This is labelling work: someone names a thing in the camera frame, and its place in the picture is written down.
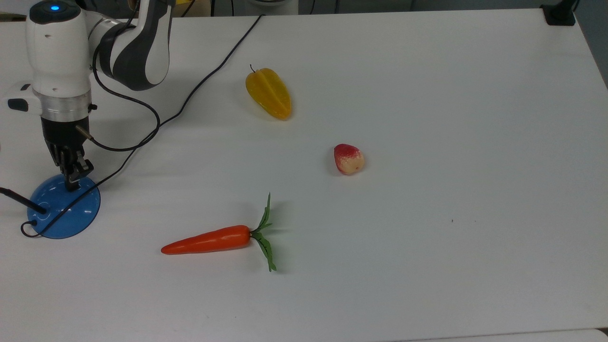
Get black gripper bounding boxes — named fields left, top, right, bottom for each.
left=41, top=115, right=95, bottom=192

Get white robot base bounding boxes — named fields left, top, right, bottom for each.
left=246, top=0, right=299, bottom=15

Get orange toy carrot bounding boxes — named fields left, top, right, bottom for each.
left=161, top=192, right=277, bottom=273

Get yellow toy star fruit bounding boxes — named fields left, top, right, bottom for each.
left=245, top=65, right=293, bottom=121

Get red toy strawberry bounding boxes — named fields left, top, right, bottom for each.
left=333, top=143, right=365, bottom=176

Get black table clamp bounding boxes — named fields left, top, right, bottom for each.
left=541, top=0, right=579, bottom=27

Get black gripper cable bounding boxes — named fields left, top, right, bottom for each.
left=76, top=45, right=161, bottom=152

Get black lamp power cable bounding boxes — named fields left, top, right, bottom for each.
left=20, top=14, right=263, bottom=238

